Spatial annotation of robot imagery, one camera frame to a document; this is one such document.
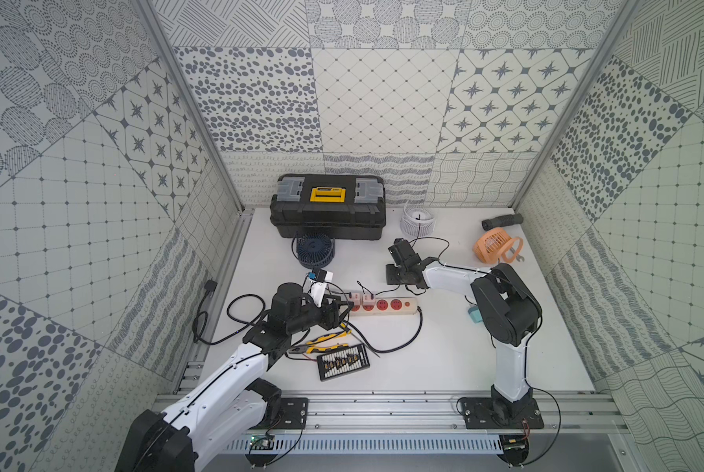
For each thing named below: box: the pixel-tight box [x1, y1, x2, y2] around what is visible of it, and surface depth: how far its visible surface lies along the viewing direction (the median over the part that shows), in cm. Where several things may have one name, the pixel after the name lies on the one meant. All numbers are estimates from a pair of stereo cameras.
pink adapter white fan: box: [361, 293, 376, 306], surface depth 89 cm
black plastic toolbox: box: [269, 174, 387, 241], surface depth 103 cm
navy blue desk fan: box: [294, 232, 337, 270], surface depth 102 cm
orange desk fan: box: [472, 228, 524, 265], surface depth 98 cm
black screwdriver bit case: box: [316, 343, 371, 382], surface depth 83 cm
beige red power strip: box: [349, 296, 418, 316], surface depth 92 cm
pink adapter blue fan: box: [351, 292, 361, 312], surface depth 88 cm
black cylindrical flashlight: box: [481, 213, 525, 232], surface depth 116 cm
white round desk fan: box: [400, 200, 436, 237], surface depth 110 cm
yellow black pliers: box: [288, 330, 353, 354], surface depth 85 cm
